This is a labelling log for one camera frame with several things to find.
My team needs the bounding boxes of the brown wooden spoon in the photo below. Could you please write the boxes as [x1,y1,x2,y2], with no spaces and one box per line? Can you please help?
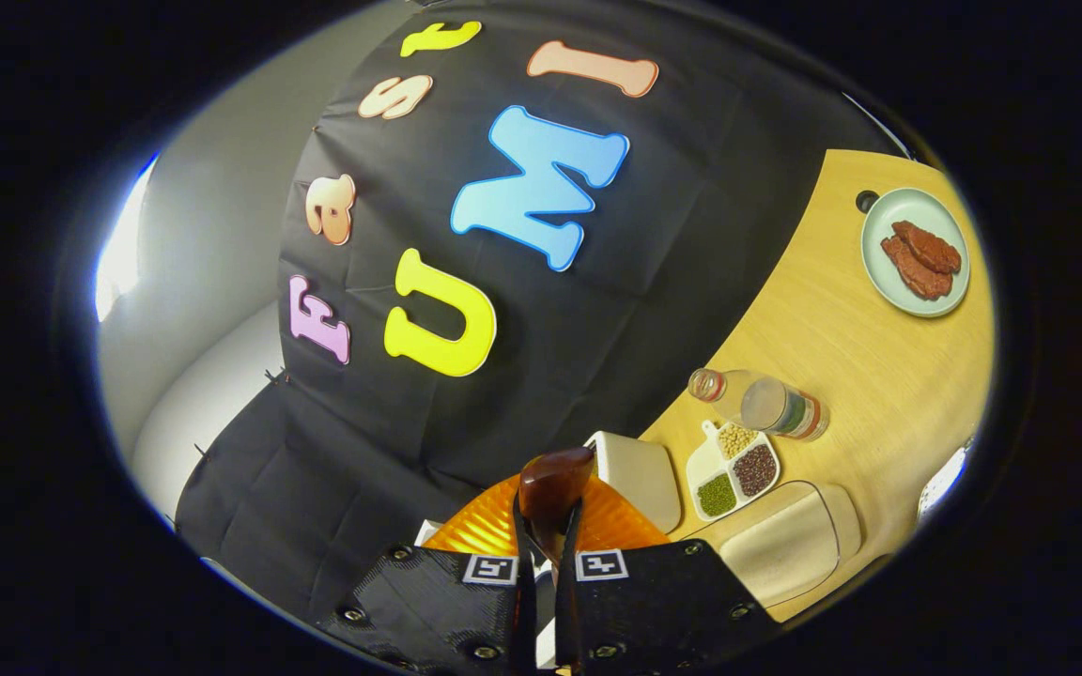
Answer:
[515,447,596,569]

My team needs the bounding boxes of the clear plastic bottle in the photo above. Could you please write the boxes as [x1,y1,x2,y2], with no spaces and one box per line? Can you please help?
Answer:
[688,368,830,442]

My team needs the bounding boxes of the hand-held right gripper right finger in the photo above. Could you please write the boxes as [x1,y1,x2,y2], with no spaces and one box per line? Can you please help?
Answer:
[555,474,781,672]

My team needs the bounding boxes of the white divided bean dish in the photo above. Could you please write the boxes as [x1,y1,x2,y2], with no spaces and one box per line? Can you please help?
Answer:
[686,420,781,523]

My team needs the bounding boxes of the clear rice container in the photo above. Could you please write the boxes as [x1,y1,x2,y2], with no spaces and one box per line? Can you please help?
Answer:
[719,481,863,608]

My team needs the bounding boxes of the light green plate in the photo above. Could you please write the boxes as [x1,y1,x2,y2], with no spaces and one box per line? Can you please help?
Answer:
[860,187,971,318]

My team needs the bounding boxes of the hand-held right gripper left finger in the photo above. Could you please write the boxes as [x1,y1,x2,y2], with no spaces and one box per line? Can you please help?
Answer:
[316,469,537,672]

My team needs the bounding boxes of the black backdrop cloth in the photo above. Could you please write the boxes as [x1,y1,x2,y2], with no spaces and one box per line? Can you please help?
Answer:
[175,0,908,625]

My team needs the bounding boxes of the white toaster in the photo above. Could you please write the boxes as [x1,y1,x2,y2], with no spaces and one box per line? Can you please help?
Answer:
[585,431,683,534]

